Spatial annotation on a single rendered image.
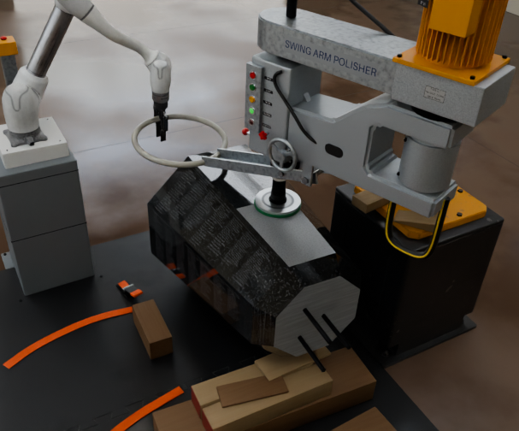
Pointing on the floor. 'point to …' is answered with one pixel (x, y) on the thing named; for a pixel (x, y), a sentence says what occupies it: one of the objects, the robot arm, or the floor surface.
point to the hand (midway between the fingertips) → (161, 133)
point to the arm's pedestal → (42, 221)
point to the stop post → (4, 49)
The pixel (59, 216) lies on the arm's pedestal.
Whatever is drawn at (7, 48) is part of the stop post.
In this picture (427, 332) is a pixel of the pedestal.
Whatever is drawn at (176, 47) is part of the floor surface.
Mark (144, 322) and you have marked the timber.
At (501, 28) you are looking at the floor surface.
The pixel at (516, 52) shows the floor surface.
